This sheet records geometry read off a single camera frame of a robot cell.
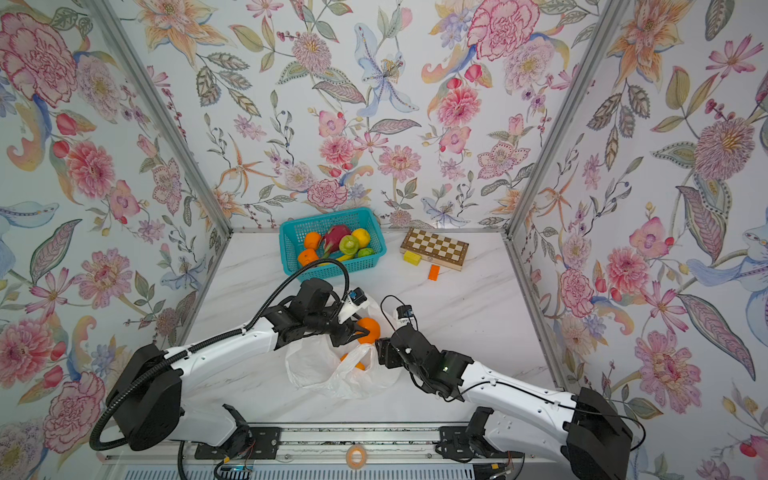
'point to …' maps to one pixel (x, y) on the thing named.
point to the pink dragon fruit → (333, 239)
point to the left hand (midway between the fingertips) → (366, 329)
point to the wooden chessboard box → (435, 248)
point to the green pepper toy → (349, 245)
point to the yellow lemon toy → (363, 236)
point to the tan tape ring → (349, 456)
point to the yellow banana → (340, 259)
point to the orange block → (433, 273)
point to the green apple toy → (365, 252)
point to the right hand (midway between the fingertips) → (384, 340)
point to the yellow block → (412, 258)
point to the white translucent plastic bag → (352, 371)
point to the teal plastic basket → (292, 235)
